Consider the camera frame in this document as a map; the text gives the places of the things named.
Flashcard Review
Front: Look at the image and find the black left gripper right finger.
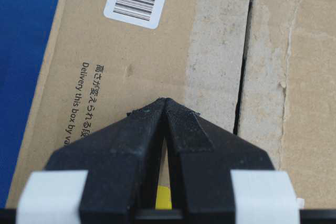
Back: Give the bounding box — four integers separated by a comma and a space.
164, 99, 300, 223

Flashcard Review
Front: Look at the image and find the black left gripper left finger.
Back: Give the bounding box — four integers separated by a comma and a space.
16, 98, 166, 223

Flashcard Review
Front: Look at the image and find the brown cardboard box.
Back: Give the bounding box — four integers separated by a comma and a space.
3, 0, 335, 208

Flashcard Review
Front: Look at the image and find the blue table cloth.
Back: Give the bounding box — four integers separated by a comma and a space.
1, 0, 58, 208

